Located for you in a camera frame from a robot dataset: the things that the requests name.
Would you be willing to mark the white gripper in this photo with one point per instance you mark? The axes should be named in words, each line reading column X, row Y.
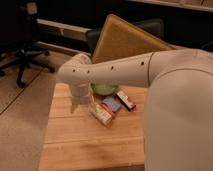
column 80, row 95

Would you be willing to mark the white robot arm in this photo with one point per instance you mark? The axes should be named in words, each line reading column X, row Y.
column 178, row 109

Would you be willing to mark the blue sponge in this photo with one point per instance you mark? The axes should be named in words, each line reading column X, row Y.
column 111, row 103

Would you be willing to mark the green bowl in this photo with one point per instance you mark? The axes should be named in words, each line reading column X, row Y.
column 103, row 89

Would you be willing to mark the red flat packet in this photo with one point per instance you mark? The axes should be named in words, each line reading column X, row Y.
column 108, row 110

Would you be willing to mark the white lotion bottle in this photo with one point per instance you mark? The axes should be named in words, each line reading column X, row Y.
column 100, row 113

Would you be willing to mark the yellow cushioned chair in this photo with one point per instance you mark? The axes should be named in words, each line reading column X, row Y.
column 120, row 39

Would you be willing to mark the black office chair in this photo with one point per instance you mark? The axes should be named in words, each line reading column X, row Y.
column 19, row 33

